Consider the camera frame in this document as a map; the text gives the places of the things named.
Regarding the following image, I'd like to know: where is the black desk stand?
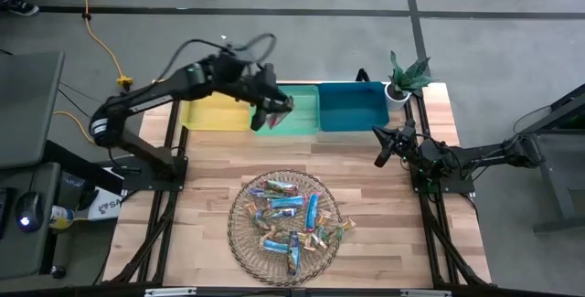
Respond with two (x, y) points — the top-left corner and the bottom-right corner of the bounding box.
(505, 84), (585, 235)

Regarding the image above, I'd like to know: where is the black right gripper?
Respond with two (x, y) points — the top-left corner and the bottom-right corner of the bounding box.
(372, 125), (424, 169)

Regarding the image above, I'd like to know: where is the black computer mouse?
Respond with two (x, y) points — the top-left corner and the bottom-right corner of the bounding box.
(16, 191), (45, 233)

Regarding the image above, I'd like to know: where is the black table edge rail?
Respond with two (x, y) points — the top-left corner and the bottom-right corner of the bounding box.
(0, 282), (585, 297)

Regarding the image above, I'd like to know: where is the blue plastic bin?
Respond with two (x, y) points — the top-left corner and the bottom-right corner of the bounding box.
(317, 80), (391, 133)

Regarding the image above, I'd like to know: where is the yellow power cable with plug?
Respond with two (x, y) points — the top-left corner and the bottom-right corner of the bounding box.
(52, 111), (96, 146)

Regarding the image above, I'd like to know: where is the silver metal bracket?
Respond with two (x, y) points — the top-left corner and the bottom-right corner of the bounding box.
(144, 287), (198, 297)
(400, 289), (452, 297)

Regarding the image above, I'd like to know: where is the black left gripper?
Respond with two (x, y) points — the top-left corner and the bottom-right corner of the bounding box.
(250, 84), (294, 132)

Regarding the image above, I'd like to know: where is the light green plastic bin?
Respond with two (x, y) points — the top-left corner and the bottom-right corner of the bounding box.
(250, 84), (321, 136)

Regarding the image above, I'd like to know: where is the orange extension cable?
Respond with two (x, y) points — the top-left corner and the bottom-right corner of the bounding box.
(67, 0), (135, 92)

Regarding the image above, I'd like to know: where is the black desk base beam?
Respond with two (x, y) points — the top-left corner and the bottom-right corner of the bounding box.
(43, 139), (125, 194)

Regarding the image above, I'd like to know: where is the large grey desk panel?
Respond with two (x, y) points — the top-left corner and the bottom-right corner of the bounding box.
(0, 49), (66, 170)

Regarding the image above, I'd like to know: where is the white printed box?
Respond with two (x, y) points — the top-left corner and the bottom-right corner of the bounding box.
(86, 186), (124, 222)

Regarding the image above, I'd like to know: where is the person's shoe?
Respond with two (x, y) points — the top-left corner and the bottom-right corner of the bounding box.
(0, 0), (41, 17)

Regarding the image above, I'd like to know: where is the grey desk surface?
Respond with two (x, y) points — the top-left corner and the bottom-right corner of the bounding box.
(0, 162), (61, 281)

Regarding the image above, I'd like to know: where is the black plastic bag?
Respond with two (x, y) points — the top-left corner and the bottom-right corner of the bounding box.
(58, 171), (100, 212)

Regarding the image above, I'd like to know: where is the green plant in white pot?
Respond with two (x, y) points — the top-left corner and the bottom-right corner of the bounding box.
(383, 49), (435, 112)

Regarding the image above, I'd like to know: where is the black flat device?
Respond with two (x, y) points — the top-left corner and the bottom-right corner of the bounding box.
(0, 186), (14, 239)

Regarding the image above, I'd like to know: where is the thin black floor cable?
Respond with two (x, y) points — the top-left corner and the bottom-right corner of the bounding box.
(58, 81), (104, 103)
(57, 87), (91, 119)

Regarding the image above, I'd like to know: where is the yellow plastic bin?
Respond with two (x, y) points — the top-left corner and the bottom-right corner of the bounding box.
(179, 90), (253, 133)

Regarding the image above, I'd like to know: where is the yellow white bottle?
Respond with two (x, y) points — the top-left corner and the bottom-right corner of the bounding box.
(48, 205), (76, 230)

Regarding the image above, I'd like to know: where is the round wire basket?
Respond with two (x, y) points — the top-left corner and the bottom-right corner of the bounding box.
(227, 168), (345, 288)

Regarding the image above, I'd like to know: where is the light blue granola bar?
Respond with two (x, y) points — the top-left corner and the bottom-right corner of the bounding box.
(259, 238), (290, 254)
(304, 192), (322, 233)
(268, 196), (306, 210)

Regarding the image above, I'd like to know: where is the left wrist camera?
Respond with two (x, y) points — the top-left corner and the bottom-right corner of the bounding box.
(254, 62), (278, 87)

